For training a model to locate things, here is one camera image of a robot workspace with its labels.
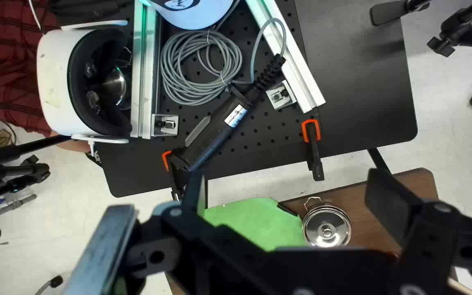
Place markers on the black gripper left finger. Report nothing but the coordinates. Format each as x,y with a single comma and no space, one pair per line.
101,250

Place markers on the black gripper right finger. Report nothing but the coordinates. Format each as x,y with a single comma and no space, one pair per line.
410,218

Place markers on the small metal bowl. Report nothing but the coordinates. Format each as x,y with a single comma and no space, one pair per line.
326,226

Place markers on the orange black clamp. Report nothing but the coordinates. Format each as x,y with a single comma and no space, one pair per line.
170,168
311,144

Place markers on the black tripod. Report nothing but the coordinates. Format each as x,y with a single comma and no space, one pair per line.
459,26
6,168

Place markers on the green cloth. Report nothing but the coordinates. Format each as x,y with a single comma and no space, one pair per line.
252,221

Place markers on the black perforated board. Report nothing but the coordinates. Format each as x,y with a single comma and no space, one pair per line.
351,70

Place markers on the white VR headset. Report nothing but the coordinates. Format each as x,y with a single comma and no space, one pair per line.
77,82

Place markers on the person in red striped shirt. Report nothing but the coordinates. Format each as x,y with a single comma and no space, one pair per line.
6,59

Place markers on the blue white cap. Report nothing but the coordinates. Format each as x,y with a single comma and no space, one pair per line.
192,11

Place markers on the silver metal bracket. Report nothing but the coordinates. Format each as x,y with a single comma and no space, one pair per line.
164,124
278,95

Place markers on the aluminum rail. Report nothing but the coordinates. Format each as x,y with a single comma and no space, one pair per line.
293,59
146,70

